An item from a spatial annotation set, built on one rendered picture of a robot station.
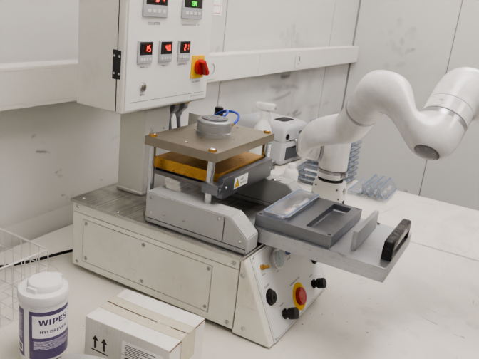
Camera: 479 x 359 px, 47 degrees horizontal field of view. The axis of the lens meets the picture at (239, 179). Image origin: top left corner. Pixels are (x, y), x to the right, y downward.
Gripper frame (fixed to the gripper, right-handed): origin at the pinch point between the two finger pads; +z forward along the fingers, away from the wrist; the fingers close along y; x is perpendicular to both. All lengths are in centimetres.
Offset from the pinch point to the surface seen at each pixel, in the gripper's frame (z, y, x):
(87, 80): -42, 34, 63
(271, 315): -2, -14, 57
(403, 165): 27, 28, -200
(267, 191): -18.4, 2.7, 33.7
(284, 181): -21.6, -0.7, 32.3
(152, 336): -5, -4, 83
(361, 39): -47, 70, -197
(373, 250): -19, -29, 48
